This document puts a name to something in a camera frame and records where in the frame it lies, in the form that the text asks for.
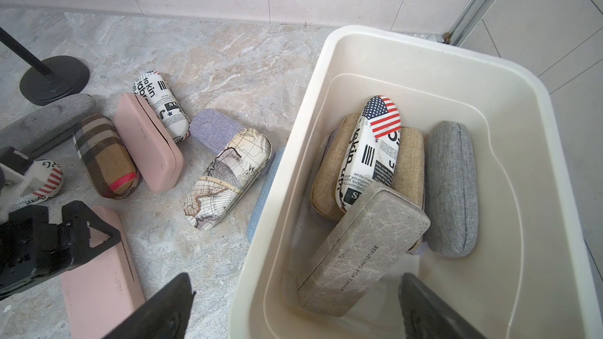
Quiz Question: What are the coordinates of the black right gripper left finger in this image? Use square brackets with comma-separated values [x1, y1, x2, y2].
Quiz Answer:
[105, 272, 196, 338]

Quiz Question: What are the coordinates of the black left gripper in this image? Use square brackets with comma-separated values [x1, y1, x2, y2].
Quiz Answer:
[1, 148, 121, 299]

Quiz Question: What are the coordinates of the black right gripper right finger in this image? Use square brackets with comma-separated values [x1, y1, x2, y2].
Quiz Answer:
[398, 273, 485, 339]

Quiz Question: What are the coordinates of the light grey rectangular glasses case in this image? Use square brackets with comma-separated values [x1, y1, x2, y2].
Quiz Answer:
[295, 182, 430, 317]

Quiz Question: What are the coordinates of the cream plastic storage box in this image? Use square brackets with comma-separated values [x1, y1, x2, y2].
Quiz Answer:
[228, 26, 602, 338]

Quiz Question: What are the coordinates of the dark grey glasses case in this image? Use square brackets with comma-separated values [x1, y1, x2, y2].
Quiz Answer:
[424, 121, 479, 258]

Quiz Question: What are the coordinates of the tan fabric glasses case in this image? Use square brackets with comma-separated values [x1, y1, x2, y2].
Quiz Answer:
[310, 113, 360, 221]

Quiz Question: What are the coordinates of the pink glasses case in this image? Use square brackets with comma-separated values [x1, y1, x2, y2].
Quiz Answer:
[60, 206, 145, 338]
[114, 93, 184, 193]

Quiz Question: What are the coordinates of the grey fabric glasses case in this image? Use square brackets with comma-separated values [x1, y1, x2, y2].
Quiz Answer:
[1, 94, 96, 159]

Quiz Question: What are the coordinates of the brown plaid glasses case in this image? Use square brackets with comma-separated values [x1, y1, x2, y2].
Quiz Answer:
[73, 114, 141, 199]

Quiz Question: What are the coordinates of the map print glasses case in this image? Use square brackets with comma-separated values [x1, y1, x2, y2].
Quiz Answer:
[184, 128, 273, 230]

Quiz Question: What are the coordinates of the black microphone stand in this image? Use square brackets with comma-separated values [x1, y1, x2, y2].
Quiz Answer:
[1, 28, 90, 106]

